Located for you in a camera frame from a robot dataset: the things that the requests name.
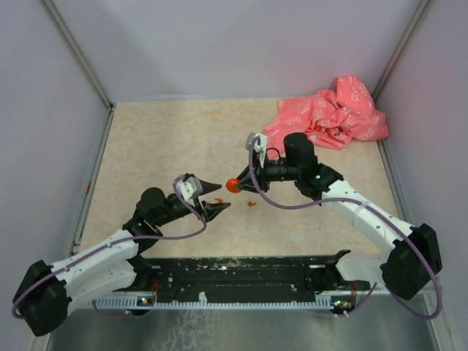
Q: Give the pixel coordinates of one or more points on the orange charging case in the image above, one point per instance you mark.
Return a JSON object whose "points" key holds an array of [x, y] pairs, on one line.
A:
{"points": [[232, 185]]}

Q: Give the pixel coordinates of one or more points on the pink patterned cloth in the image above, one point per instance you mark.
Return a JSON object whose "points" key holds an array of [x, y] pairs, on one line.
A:
{"points": [[330, 118]]}

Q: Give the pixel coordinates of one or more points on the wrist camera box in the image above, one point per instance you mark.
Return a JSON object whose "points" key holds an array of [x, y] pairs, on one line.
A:
{"points": [[189, 187], [259, 143]]}

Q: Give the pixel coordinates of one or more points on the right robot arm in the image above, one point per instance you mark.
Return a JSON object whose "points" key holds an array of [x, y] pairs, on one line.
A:
{"points": [[409, 256]]}

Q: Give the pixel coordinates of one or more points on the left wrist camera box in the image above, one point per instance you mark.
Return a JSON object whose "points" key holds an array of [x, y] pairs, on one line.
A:
{"points": [[189, 187]]}

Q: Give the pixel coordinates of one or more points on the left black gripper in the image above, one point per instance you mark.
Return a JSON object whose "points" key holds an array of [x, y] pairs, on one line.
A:
{"points": [[210, 210]]}

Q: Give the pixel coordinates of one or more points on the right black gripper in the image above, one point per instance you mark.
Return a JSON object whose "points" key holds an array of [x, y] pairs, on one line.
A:
{"points": [[262, 178]]}

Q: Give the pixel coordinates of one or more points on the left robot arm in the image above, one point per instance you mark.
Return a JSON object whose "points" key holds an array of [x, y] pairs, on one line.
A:
{"points": [[49, 293]]}

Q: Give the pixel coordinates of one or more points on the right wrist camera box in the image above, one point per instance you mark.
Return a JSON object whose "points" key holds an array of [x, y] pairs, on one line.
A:
{"points": [[259, 143]]}

